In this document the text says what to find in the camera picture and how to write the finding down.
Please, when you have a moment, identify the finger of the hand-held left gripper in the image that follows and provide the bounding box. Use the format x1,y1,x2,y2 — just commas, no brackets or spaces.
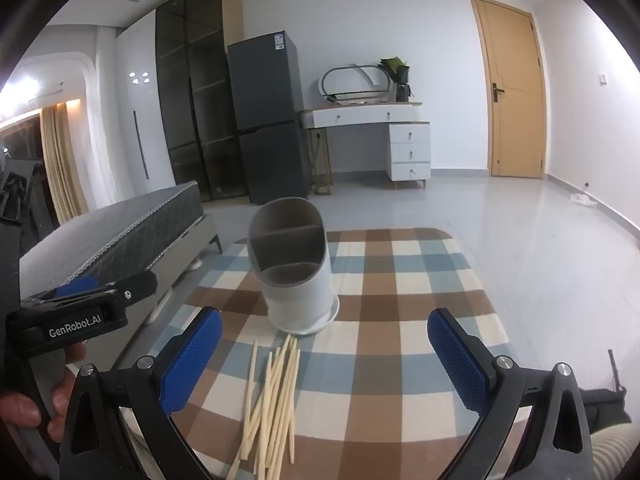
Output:
20,270,158,311

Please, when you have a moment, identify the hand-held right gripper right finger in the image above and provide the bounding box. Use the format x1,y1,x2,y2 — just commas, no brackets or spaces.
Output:
426,307,593,480

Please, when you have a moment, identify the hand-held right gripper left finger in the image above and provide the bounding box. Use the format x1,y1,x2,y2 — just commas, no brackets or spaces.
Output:
60,305,223,480

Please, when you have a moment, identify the pile of wooden chopsticks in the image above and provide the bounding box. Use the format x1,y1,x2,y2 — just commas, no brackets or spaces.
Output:
226,334,302,480

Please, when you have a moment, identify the white utensil holder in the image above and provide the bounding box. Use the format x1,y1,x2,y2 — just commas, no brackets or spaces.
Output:
247,197,341,335

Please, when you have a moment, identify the person's left hand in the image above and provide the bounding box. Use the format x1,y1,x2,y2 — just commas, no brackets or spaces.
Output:
0,342,88,443

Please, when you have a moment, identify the grey quilted bed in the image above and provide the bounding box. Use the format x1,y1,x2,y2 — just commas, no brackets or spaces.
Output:
20,182,223,341

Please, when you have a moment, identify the plaid rug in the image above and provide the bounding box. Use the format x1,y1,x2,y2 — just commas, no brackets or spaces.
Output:
107,227,526,480

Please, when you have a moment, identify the black metal rack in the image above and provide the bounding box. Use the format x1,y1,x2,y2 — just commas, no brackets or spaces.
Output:
0,152,51,226

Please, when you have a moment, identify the beige curtain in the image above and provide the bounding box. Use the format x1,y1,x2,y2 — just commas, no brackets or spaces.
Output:
40,105,91,226

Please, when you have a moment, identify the dark cloth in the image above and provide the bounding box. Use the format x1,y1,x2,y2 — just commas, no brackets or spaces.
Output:
582,387,633,431

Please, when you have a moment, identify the black metal rod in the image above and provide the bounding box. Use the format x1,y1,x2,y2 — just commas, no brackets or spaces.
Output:
607,349,628,393

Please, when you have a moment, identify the white wardrobe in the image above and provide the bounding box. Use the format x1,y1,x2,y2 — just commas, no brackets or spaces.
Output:
82,10,176,211

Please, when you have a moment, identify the dark glass cabinet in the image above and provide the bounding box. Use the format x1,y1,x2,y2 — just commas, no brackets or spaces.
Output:
155,0,248,203

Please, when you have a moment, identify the white dressing table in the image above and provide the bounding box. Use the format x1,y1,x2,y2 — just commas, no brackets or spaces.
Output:
299,101,432,192

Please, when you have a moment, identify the wooden door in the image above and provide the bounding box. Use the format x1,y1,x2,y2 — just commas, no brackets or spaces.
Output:
469,0,548,179

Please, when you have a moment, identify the dark grey fridge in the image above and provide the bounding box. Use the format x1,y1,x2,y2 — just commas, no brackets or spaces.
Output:
227,30,311,206

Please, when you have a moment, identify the oval mirror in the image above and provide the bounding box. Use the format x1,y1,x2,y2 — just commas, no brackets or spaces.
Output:
320,62,396,106

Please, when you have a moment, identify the gold wire rack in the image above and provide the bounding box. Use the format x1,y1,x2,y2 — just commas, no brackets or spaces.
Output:
310,127,333,196

